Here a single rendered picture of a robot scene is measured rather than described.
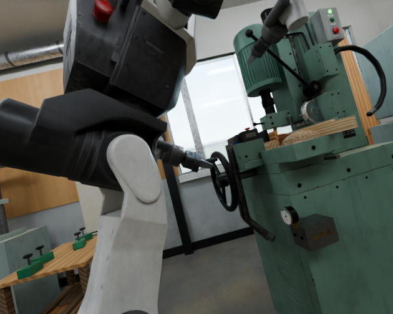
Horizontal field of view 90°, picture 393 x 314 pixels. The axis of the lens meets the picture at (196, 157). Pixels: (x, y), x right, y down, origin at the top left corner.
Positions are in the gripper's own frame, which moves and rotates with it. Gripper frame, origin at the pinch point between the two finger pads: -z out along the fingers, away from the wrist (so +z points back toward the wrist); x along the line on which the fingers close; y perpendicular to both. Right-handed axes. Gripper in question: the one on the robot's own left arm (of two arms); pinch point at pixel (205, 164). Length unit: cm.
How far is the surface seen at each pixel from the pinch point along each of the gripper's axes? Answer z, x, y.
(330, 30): -39, -29, 70
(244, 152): -15.8, -4.8, 8.8
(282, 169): -27.5, 8.0, 10.6
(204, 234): -49, -96, -123
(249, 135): -16.1, -8.7, 16.1
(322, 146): -33.4, 13.0, 24.1
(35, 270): 71, -9, -101
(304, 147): -26.7, 14.1, 22.1
